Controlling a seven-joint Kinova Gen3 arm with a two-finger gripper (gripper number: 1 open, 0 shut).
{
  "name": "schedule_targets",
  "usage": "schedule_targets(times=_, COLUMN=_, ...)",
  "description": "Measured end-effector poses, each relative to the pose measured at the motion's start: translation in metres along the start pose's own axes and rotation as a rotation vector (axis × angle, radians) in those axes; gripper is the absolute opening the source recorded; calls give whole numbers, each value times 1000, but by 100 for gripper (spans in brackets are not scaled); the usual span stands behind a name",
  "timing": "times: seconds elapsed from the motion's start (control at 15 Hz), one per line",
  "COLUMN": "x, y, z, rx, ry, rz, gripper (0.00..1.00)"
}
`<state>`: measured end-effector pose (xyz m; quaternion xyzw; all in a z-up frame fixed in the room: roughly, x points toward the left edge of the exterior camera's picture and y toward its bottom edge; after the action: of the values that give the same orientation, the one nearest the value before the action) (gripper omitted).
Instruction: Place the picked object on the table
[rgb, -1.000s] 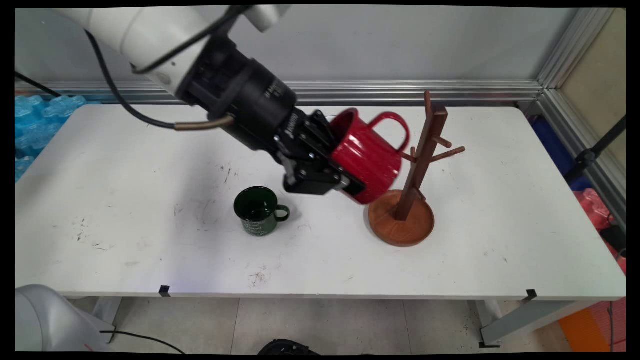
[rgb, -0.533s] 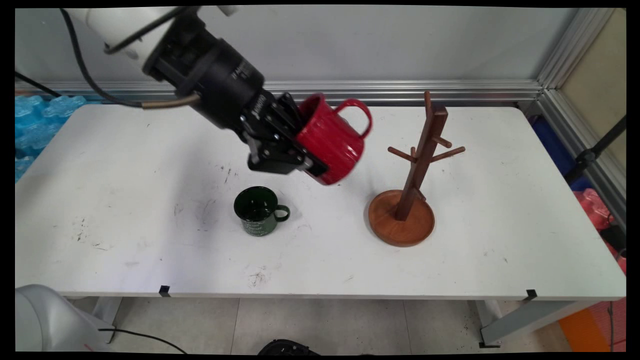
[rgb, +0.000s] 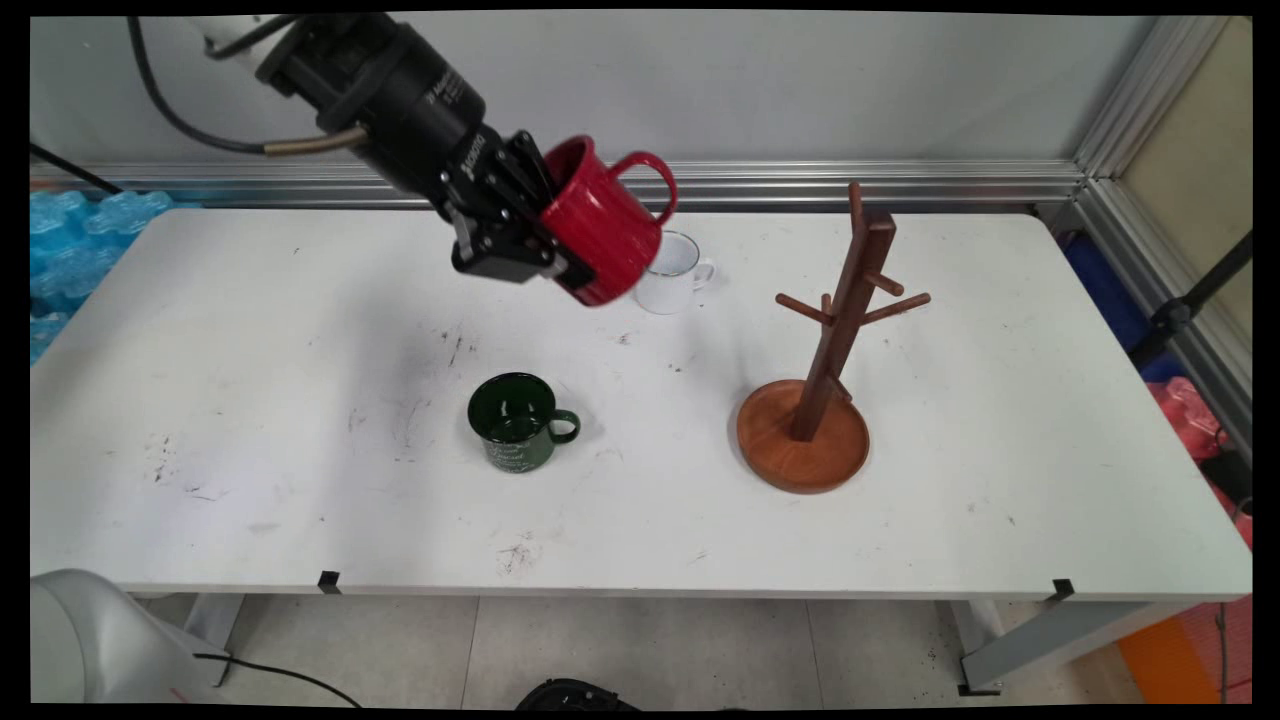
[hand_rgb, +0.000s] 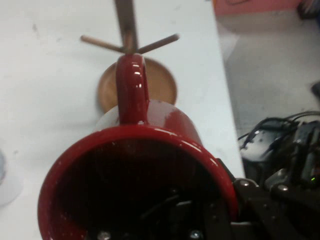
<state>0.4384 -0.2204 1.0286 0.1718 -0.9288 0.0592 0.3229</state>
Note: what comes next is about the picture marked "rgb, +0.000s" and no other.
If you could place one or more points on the short aluminium frame rail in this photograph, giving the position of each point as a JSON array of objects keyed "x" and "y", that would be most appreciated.
[{"x": 1120, "y": 215}]

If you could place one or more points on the red ceramic mug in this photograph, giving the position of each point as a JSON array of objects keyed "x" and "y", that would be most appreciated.
[{"x": 610, "y": 230}]

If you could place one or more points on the long aluminium frame rail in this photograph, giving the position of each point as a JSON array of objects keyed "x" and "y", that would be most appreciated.
[{"x": 800, "y": 185}]

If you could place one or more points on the dark green enamel mug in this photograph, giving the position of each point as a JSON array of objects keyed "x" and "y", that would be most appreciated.
[{"x": 515, "y": 440}]

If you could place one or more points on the long grey table leg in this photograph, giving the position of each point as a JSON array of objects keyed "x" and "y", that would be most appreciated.
[{"x": 1050, "y": 640}]

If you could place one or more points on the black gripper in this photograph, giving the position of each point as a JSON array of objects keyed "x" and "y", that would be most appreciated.
[{"x": 475, "y": 165}]

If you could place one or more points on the wooden mug tree stand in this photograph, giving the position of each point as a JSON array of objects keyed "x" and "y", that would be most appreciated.
[{"x": 848, "y": 310}]

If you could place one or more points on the black stand pole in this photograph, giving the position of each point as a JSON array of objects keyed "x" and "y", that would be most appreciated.
[{"x": 1200, "y": 295}]

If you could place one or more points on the dark blue foam pad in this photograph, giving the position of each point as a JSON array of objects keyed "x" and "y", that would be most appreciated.
[{"x": 1100, "y": 290}]

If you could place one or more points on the small black adapter box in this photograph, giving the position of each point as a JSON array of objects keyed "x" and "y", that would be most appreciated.
[{"x": 1228, "y": 478}]

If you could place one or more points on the aluminium frame corner post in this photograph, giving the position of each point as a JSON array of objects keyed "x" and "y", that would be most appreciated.
[{"x": 1150, "y": 90}]

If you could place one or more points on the black electronic floor equipment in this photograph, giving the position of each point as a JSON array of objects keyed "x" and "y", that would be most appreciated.
[{"x": 575, "y": 695}]

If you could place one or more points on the white enamel mug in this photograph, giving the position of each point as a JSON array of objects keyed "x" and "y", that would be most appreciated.
[{"x": 685, "y": 285}]

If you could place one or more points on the orange plastic object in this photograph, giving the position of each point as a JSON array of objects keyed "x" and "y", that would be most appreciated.
[{"x": 1170, "y": 660}]

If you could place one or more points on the light blue bubble foam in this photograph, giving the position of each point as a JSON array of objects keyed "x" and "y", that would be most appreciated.
[{"x": 80, "y": 250}]

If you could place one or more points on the short grey table leg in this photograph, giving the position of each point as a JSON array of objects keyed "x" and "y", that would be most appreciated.
[{"x": 215, "y": 630}]

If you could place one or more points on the black table edge clip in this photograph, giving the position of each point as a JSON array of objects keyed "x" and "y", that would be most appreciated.
[
  {"x": 1062, "y": 589},
  {"x": 328, "y": 581}
]

